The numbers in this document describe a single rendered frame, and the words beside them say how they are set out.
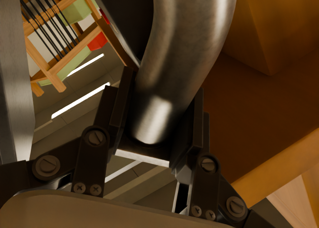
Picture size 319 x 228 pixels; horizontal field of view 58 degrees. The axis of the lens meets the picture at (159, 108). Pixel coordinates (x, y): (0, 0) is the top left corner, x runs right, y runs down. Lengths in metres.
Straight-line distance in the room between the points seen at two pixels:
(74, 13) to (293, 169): 3.63
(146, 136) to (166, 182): 4.57
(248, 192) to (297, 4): 0.19
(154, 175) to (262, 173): 4.34
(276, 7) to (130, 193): 4.51
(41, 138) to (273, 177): 8.63
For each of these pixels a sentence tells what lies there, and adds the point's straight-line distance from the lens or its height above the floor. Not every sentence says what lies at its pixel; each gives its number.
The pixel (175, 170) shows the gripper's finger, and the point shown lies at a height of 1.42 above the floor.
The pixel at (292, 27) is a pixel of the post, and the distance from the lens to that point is 0.33.
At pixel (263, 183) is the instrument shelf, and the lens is 0.26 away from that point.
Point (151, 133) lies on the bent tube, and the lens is 0.15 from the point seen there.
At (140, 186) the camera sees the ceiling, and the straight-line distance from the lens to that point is 4.66.
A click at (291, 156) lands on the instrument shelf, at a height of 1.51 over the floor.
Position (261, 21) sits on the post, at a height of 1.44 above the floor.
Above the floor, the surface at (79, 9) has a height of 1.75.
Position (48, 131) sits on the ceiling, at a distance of 8.67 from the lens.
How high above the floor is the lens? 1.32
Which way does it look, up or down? 30 degrees up
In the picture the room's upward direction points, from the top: 149 degrees clockwise
